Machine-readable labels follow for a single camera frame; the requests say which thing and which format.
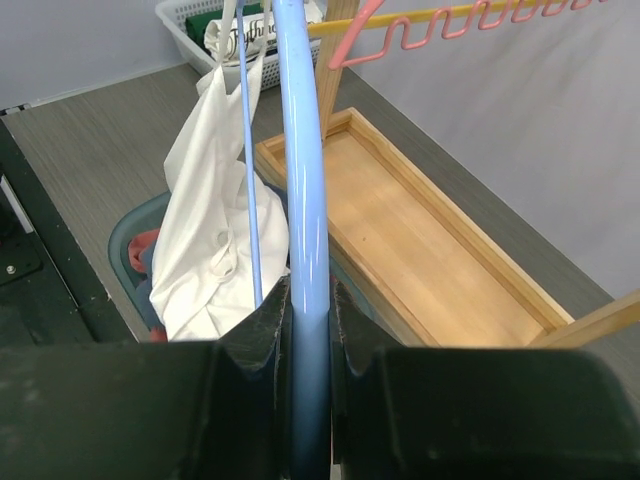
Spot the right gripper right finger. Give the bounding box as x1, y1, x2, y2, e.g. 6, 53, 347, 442
329, 281, 639, 479

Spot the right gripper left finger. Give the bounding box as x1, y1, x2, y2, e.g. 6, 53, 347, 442
0, 277, 294, 480

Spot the white tank top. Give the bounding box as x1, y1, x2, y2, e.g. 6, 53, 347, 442
148, 0, 291, 342

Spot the light blue hanger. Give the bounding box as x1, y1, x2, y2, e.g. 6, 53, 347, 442
234, 0, 334, 480

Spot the pink hanger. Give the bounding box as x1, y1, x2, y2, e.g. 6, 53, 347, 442
328, 0, 592, 70

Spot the navy tank top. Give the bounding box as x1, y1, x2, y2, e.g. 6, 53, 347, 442
136, 243, 168, 343

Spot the yellow hanger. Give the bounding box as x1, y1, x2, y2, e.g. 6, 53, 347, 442
307, 4, 472, 38

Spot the wooden clothes rack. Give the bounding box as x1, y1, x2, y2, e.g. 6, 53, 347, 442
254, 0, 640, 350

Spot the teal plastic tub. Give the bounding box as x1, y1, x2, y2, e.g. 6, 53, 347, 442
108, 192, 385, 356

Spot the green folded shirt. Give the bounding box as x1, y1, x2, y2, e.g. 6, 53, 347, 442
185, 4, 268, 56

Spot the white plastic basket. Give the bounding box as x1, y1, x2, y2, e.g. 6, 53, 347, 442
154, 0, 324, 91

